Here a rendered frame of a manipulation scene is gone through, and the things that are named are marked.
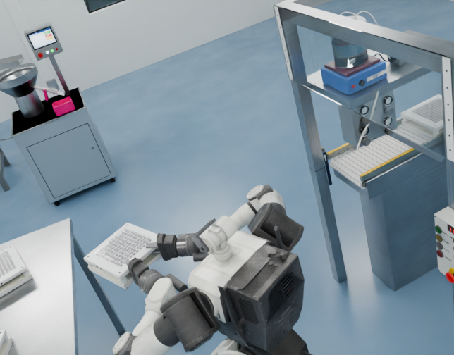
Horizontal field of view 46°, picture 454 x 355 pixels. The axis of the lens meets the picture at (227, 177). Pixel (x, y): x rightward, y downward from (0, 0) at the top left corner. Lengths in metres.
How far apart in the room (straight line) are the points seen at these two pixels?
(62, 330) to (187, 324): 0.88
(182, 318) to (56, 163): 3.33
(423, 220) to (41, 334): 1.93
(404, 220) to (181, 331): 1.64
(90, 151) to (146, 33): 2.95
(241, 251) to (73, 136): 3.16
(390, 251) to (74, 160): 2.82
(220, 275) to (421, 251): 1.71
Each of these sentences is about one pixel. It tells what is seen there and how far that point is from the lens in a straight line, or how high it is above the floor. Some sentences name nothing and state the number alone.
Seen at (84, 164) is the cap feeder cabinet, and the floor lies 0.29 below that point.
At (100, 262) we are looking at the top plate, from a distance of 2.20.
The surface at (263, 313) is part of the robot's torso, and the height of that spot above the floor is 1.19.
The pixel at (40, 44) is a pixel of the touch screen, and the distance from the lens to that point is 4.79.
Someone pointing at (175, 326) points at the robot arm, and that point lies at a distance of 1.55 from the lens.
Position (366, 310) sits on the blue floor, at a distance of 3.07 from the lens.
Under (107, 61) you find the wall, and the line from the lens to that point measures 7.31.
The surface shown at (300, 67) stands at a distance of 2.37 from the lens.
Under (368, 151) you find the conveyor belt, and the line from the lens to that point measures 2.73.
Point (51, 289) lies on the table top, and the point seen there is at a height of 0.86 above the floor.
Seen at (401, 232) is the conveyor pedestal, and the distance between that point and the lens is 2.92.
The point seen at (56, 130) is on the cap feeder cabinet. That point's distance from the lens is 4.61.
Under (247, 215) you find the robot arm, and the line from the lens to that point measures 2.03.
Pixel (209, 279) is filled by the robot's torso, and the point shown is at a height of 1.25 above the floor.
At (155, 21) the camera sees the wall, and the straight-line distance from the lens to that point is 7.31.
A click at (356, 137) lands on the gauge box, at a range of 2.35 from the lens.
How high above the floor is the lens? 2.30
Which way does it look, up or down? 32 degrees down
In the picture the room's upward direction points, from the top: 18 degrees counter-clockwise
